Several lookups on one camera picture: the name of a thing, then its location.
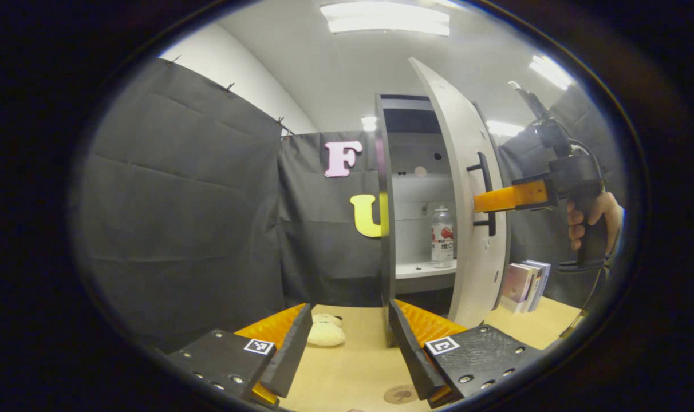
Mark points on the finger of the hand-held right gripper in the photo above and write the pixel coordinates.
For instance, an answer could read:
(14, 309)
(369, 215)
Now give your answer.
(513, 196)

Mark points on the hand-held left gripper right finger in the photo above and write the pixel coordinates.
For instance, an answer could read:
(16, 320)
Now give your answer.
(407, 355)

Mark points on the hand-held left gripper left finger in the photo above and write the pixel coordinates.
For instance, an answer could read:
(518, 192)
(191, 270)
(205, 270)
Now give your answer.
(292, 355)

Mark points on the round brown coaster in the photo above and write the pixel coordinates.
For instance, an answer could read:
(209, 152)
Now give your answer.
(400, 393)

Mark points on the grey cabinet door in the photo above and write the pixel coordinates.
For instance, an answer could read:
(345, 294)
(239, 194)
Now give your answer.
(467, 131)

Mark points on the clear plastic bottle red label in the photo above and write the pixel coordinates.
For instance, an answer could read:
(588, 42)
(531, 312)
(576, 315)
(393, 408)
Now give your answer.
(442, 252)

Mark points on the dark grey cabinet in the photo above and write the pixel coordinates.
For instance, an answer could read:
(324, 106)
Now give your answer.
(384, 229)

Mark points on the yellow plush toy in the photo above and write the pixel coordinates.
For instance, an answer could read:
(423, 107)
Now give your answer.
(326, 333)

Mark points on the small ceiling light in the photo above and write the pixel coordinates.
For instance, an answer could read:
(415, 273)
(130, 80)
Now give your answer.
(369, 123)
(504, 128)

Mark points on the dark spine book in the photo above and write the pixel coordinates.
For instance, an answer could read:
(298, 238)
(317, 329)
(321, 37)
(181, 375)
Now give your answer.
(533, 286)

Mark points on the double strip ceiling light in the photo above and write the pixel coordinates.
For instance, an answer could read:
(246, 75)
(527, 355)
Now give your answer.
(550, 71)

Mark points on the black backdrop cloth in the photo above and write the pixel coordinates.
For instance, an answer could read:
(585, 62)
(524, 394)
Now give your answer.
(181, 200)

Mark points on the large ceiling light panel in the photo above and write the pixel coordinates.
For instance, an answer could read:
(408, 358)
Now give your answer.
(384, 18)

